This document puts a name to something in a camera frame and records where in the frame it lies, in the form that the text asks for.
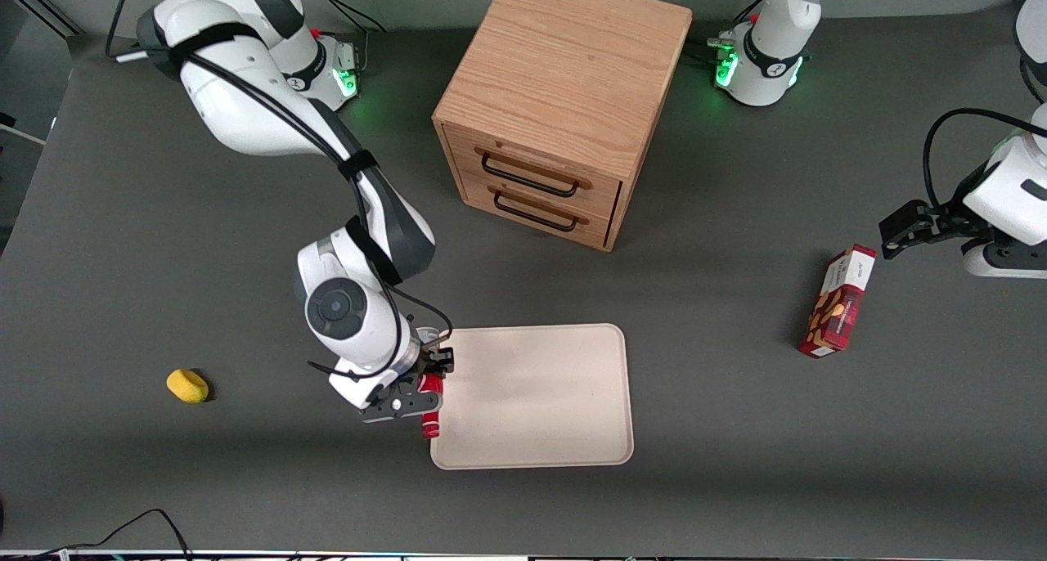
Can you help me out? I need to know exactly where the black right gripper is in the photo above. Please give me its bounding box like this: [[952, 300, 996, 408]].
[[362, 344, 456, 424]]

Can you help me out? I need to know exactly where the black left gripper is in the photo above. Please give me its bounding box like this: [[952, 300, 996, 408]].
[[879, 162, 996, 260]]

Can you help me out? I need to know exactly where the red coke bottle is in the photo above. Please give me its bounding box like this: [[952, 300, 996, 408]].
[[419, 372, 445, 440]]

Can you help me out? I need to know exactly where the beige rectangular tray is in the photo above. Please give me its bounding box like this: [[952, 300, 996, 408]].
[[430, 323, 635, 470]]

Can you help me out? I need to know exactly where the red snack box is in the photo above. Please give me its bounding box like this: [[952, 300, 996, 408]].
[[798, 245, 878, 359]]

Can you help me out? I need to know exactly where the yellow lemon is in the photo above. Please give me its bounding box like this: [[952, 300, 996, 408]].
[[166, 369, 210, 404]]

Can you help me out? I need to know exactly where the wooden drawer cabinet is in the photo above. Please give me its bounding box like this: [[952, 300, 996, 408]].
[[432, 0, 694, 253]]

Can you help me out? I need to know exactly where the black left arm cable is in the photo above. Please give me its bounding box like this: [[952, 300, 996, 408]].
[[923, 107, 1047, 214]]

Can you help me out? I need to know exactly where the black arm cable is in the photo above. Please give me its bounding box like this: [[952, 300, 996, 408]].
[[105, 0, 453, 382], [923, 107, 1047, 214]]

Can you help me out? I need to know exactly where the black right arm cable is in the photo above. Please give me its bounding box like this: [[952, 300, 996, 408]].
[[105, 0, 453, 382]]

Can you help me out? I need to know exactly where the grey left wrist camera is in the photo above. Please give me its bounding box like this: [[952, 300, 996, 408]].
[[962, 238, 1047, 280]]

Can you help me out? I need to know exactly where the short black drawer handle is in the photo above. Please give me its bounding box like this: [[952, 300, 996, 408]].
[[492, 190, 579, 234]]

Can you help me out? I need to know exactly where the long black drawer handle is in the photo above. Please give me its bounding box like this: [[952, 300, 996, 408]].
[[480, 151, 581, 199]]

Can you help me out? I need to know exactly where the black left base cable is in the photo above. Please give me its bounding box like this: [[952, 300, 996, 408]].
[[687, 0, 766, 59]]

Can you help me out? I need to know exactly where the black base cable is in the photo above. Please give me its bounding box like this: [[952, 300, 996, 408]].
[[687, 0, 766, 59], [309, 0, 389, 71]]

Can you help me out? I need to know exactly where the black cable on table edge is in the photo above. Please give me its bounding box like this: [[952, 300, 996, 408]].
[[0, 508, 194, 561]]

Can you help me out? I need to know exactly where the black right base cable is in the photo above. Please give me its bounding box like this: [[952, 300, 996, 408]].
[[309, 0, 389, 71]]

